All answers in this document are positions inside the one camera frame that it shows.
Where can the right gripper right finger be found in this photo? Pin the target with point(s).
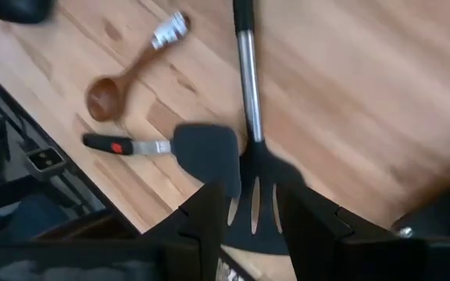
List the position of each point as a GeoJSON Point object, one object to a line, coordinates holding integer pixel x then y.
{"type": "Point", "coordinates": [311, 234]}

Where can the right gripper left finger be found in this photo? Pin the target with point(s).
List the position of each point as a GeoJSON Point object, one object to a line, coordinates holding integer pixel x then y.
{"type": "Point", "coordinates": [197, 234]}

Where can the small dark wooden spoon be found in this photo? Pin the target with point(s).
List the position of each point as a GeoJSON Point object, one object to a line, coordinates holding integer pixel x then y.
{"type": "Point", "coordinates": [102, 99]}

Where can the small grey table-level camera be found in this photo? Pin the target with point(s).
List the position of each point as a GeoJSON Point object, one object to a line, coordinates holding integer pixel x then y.
{"type": "Point", "coordinates": [45, 160]}

